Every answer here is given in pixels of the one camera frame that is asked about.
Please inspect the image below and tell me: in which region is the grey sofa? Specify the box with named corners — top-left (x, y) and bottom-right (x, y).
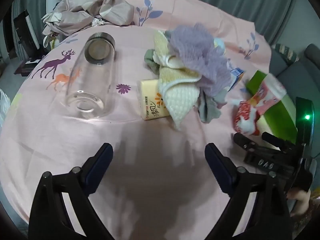
top-left (269, 42), bottom-right (320, 110)

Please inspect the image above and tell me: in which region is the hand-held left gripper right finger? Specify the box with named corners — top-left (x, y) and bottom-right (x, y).
top-left (204, 142), bottom-right (293, 240)

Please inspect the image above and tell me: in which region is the white plastic bag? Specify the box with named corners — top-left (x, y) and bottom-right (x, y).
top-left (0, 90), bottom-right (12, 130)

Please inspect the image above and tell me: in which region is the dark object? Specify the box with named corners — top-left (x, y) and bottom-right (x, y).
top-left (11, 9), bottom-right (47, 75)

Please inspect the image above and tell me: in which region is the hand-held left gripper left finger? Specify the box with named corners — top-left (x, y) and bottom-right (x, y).
top-left (28, 142), bottom-right (114, 240)

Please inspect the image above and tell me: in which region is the patterned throw pillow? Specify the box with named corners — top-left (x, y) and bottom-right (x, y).
top-left (272, 44), bottom-right (300, 63)

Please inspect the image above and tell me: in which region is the grey-green fluffy cloth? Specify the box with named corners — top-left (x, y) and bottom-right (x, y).
top-left (144, 49), bottom-right (227, 124)

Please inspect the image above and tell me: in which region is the green cardboard box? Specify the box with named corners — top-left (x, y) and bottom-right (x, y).
top-left (246, 70), bottom-right (298, 143)

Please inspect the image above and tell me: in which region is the crumpled beige fabric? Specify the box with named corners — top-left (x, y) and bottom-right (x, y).
top-left (41, 0), bottom-right (135, 43)

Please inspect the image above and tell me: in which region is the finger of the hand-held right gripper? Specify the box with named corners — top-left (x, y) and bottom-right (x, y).
top-left (233, 132), bottom-right (260, 155)
top-left (261, 131), bottom-right (297, 154)

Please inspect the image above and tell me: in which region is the glass bottle with metal lid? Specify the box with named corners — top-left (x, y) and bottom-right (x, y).
top-left (65, 32), bottom-right (116, 119)

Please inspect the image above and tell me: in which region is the person's right hand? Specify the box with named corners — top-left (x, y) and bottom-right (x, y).
top-left (287, 189), bottom-right (312, 217)

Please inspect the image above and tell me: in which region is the red white snack packet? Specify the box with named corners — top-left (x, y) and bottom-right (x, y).
top-left (232, 99), bottom-right (263, 136)

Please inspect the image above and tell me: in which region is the blue tissue pack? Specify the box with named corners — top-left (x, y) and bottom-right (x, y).
top-left (230, 67), bottom-right (245, 90)

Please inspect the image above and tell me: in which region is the pink lidded canister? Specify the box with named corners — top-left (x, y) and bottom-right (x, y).
top-left (252, 74), bottom-right (288, 115)

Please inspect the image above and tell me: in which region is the purple fluffy cloth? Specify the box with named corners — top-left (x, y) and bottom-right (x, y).
top-left (166, 23), bottom-right (232, 98)

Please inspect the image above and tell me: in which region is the yellow tissue packet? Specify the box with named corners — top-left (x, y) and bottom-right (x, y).
top-left (139, 79), bottom-right (172, 121)

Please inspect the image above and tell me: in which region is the pink printed bedsheet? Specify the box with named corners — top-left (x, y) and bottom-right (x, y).
top-left (0, 0), bottom-right (300, 240)

